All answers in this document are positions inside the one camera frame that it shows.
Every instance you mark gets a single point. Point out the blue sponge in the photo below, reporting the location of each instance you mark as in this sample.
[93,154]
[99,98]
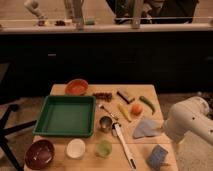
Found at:
[157,157]

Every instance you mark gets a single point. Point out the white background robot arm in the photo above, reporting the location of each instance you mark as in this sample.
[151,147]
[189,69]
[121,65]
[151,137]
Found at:
[33,7]

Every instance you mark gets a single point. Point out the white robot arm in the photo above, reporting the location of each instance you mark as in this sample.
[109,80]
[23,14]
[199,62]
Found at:
[189,115]

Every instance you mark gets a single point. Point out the dark rectangular block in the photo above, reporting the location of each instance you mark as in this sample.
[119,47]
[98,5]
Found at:
[125,96]

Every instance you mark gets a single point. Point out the brown grape bunch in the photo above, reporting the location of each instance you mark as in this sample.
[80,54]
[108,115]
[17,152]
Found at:
[103,96]

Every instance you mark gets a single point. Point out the metal spoon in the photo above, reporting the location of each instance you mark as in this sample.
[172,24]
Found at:
[101,106]

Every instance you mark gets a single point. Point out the yellow corn cob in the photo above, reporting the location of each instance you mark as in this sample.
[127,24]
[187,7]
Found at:
[125,112]

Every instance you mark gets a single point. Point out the orange bowl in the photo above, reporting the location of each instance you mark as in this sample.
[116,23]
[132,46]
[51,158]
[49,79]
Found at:
[76,87]

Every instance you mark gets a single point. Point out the metal measuring cup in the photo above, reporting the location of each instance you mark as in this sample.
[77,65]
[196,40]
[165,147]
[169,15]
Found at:
[105,124]

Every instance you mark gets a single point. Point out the green chili pepper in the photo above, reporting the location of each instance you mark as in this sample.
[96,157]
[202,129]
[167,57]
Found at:
[148,103]

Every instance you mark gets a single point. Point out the orange peach fruit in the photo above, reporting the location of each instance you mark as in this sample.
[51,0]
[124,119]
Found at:
[136,109]

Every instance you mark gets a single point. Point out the green plastic tray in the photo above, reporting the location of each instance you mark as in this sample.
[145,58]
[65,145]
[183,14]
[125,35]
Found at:
[66,116]

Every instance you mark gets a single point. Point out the light blue folded cloth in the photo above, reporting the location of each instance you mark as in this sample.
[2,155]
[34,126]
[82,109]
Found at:
[146,128]

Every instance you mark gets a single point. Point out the light green cup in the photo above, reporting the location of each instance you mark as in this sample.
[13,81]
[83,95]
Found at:
[103,148]

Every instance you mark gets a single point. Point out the small white bowl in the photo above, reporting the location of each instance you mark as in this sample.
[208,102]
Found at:
[75,149]

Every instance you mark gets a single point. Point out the dark red bowl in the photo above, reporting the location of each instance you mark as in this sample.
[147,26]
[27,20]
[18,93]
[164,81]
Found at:
[39,155]

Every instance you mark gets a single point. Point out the black office chair base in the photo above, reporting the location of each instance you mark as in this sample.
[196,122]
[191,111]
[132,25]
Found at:
[6,131]

